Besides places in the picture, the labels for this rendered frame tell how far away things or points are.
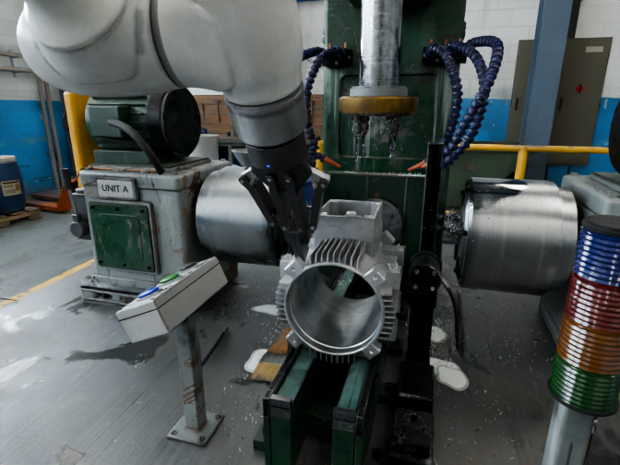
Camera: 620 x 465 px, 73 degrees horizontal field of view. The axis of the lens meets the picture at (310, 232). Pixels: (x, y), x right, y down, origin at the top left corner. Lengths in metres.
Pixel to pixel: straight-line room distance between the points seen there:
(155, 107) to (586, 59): 5.68
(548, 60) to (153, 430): 5.61
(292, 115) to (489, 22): 5.73
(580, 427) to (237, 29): 0.52
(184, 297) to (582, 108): 5.96
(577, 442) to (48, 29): 0.65
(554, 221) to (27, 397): 1.04
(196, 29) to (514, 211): 0.68
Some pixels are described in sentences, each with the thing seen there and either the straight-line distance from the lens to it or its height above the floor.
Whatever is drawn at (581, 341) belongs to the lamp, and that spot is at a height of 1.10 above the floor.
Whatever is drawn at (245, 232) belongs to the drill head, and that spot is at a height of 1.03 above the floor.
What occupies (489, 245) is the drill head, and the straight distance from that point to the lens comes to 0.90.
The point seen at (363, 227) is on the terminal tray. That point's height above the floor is 1.13.
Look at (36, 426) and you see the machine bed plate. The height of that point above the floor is 0.80.
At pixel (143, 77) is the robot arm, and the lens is 0.48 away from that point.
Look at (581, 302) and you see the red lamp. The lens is 0.47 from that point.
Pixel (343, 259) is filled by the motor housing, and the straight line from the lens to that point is 0.64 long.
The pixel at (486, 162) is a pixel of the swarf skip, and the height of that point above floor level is 0.68.
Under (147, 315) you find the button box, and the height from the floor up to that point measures 1.05.
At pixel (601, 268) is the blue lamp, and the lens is 0.46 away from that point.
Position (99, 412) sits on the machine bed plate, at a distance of 0.88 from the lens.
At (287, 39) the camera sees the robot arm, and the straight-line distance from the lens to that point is 0.44.
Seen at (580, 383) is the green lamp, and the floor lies 1.06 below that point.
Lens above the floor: 1.32
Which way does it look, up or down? 17 degrees down
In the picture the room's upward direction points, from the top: straight up
